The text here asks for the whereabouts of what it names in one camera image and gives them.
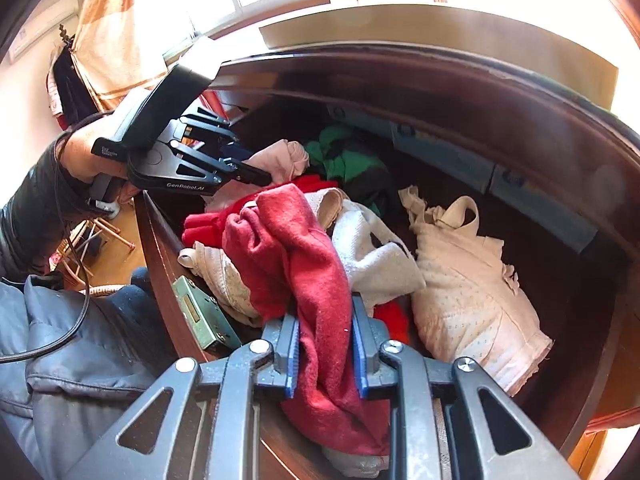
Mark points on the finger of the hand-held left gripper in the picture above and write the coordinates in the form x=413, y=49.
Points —
x=220, y=130
x=250, y=172

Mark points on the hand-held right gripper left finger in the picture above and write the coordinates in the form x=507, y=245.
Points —
x=292, y=355

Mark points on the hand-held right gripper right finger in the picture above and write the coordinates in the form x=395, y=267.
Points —
x=359, y=355

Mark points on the pink underwear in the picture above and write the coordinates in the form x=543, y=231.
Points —
x=280, y=157

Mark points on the red knit underwear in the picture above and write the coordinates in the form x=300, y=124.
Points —
x=205, y=225

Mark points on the dark red grey-waistband underwear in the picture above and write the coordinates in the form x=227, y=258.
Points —
x=300, y=270

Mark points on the cream underwear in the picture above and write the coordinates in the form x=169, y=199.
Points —
x=332, y=210

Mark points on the green and black underwear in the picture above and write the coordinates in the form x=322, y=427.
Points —
x=345, y=160

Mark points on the grey knit underwear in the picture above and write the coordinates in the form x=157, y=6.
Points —
x=370, y=255

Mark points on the white towel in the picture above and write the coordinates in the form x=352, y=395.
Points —
x=465, y=290

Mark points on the person's left forearm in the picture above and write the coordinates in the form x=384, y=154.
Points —
x=35, y=210

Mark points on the brass drawer lock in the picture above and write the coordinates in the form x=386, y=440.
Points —
x=200, y=315

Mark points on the person's left hand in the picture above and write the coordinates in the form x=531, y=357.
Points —
x=75, y=155

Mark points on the hanging dark clothes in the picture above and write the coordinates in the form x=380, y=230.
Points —
x=75, y=90

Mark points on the orange striped curtain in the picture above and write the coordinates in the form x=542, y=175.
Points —
x=120, y=35

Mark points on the wooden coat stand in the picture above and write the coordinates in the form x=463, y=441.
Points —
x=65, y=35

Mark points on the wooden folding stool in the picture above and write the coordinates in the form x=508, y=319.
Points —
x=107, y=227

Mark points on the white air conditioner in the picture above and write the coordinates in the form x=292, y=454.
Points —
x=40, y=25

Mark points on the dark blue trousers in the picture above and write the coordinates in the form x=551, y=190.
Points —
x=142, y=300

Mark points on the light blue box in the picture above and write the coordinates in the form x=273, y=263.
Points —
x=540, y=205
x=435, y=155

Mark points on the blue padded jacket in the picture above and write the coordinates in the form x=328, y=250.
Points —
x=75, y=385

